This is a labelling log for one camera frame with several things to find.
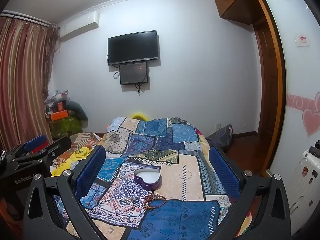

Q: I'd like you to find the striped curtain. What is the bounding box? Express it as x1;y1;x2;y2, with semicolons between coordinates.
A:
0;15;60;153

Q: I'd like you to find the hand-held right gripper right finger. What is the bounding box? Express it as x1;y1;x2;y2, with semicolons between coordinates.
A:
209;146;291;240

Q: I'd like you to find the blue patchwork blanket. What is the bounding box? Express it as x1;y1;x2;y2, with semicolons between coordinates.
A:
54;116;248;240

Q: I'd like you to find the curtain rod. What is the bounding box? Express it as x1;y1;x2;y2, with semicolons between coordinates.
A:
0;9;58;29

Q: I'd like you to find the dark bag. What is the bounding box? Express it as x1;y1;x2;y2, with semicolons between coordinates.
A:
206;124;234;153

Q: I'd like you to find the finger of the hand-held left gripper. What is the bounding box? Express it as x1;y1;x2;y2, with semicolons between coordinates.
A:
7;134;48;158
11;136;72;166

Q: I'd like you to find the brown beaded bracelet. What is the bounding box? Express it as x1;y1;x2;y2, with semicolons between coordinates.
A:
143;195;163;210

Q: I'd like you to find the orange patterned bed sheet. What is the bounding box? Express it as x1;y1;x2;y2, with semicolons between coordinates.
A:
53;131;107;172

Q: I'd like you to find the orange box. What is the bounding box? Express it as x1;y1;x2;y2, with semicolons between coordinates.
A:
48;109;69;121

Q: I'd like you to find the pink heart sticker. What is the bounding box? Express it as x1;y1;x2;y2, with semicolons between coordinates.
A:
287;94;320;138

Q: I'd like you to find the white suitcase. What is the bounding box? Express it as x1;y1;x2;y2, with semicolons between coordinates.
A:
291;140;320;219

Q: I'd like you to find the dark teal cushion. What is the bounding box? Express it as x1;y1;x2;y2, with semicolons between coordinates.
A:
66;101;89;127

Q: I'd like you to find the white air conditioner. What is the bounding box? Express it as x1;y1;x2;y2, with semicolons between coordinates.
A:
59;12;100;42

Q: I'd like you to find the black wall television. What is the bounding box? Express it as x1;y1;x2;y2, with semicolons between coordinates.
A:
107;30;160;66

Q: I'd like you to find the yellow cloth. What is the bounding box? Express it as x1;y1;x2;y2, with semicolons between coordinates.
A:
51;146;92;178

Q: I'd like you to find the white sliding wardrobe door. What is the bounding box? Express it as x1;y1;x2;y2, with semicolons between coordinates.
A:
258;0;320;236

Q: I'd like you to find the small black monitor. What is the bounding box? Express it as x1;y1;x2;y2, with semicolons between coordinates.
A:
119;62;149;86

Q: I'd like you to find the pile of clutter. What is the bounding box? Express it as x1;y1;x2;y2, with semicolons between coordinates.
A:
44;88;69;113

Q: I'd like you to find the purple heart-shaped tin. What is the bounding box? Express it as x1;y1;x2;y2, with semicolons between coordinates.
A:
134;168;162;188

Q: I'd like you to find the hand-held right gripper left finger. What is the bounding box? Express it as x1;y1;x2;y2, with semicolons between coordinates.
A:
22;145;107;240

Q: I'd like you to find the gold ring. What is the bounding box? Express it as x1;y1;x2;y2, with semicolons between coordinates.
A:
122;197;141;206

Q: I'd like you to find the red string bracelet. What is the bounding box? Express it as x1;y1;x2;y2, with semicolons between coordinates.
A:
150;193;167;203

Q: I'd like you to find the brown wooden door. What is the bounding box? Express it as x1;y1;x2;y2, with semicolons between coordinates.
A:
249;0;287;178

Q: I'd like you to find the yellow plastic ring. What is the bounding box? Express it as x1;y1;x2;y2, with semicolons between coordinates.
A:
130;112;148;121

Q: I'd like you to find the wooden overhead cabinet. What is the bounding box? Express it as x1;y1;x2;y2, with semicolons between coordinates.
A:
213;0;266;26

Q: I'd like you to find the white paper sticker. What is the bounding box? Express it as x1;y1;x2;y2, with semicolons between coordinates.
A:
298;34;311;48

